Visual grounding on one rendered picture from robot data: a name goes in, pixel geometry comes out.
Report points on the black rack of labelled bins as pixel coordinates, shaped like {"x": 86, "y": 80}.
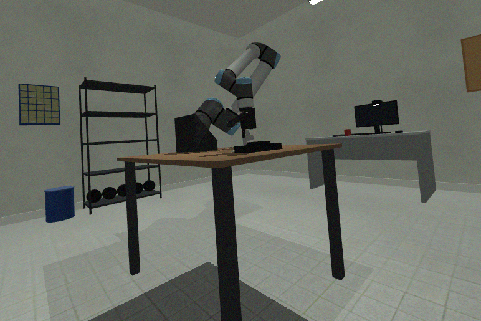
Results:
{"x": 257, "y": 146}

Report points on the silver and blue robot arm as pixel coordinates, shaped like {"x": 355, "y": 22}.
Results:
{"x": 229, "y": 119}

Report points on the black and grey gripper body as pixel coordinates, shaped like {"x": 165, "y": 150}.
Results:
{"x": 251, "y": 115}

